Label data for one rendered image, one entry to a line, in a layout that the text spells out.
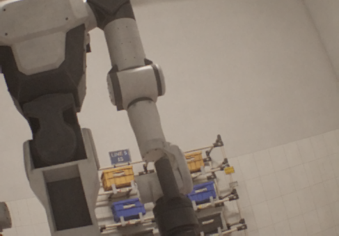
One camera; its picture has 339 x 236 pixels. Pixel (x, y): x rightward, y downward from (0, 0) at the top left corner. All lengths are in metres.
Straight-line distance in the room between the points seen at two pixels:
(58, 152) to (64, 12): 0.35
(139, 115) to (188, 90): 4.78
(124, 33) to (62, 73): 0.20
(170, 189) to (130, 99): 0.26
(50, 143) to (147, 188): 0.24
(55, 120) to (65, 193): 0.18
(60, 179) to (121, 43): 0.38
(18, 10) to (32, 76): 0.19
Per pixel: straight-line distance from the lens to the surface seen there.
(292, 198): 5.88
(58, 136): 1.15
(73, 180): 1.11
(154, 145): 1.15
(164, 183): 1.07
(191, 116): 5.83
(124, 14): 1.32
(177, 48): 6.18
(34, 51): 1.22
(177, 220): 1.06
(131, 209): 4.81
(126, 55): 1.26
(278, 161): 5.94
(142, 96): 1.21
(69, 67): 1.20
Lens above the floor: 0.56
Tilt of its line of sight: 20 degrees up
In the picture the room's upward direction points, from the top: 16 degrees counter-clockwise
